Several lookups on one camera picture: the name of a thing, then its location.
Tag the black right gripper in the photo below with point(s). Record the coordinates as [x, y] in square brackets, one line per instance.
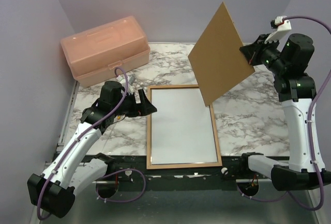
[252, 51]

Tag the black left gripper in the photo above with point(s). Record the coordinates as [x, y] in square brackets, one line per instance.
[148, 107]

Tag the photo print with balloons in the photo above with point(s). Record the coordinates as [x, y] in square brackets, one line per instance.
[181, 125]

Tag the blue wooden picture frame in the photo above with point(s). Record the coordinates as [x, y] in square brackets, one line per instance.
[148, 136]

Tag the brown frame backing board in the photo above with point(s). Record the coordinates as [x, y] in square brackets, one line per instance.
[216, 60]

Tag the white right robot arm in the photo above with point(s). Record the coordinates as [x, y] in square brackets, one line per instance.
[296, 90]

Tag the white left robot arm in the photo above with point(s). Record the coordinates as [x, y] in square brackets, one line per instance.
[55, 189]

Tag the pink plastic storage box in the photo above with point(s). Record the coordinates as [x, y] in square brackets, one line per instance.
[92, 55]

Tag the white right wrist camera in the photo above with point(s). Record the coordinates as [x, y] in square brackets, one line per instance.
[282, 26]

